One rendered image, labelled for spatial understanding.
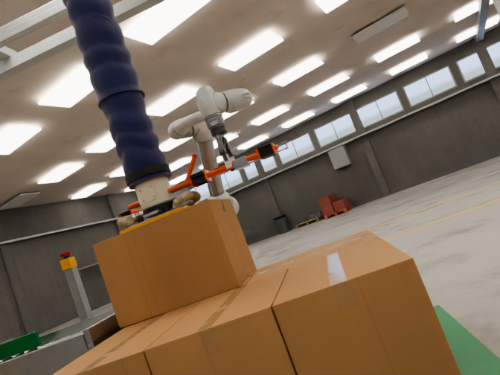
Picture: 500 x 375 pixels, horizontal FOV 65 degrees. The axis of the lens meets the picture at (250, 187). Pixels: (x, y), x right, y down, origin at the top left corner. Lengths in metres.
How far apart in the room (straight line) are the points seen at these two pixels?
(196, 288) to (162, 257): 0.21
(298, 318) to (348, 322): 0.13
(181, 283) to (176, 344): 0.62
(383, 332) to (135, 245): 1.16
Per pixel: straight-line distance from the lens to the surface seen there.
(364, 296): 1.12
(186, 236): 1.78
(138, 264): 1.89
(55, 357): 2.01
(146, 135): 2.01
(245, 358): 1.19
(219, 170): 1.89
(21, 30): 4.26
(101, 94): 2.12
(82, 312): 2.89
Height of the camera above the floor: 0.77
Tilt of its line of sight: 5 degrees up
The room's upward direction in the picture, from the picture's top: 21 degrees counter-clockwise
